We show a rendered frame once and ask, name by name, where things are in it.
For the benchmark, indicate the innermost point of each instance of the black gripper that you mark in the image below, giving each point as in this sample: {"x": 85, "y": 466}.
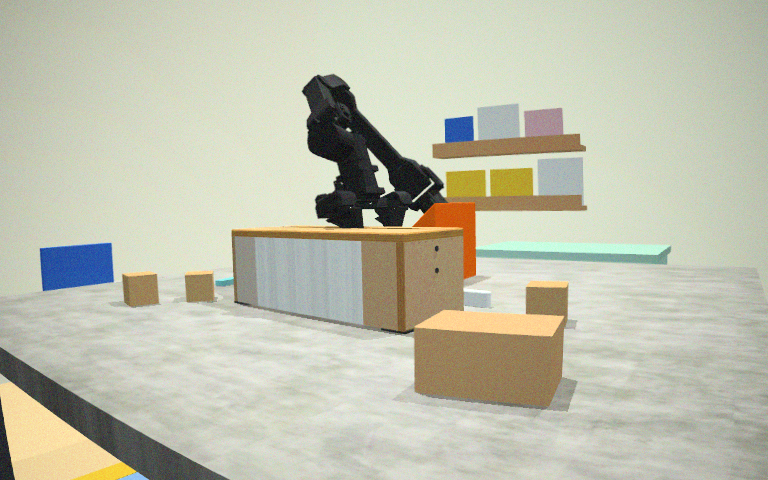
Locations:
{"x": 344, "y": 208}

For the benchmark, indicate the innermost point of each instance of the light blue flat bar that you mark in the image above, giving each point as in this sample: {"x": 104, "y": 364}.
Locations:
{"x": 225, "y": 282}

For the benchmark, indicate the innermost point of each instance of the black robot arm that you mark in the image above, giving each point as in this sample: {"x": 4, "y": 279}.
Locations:
{"x": 334, "y": 110}

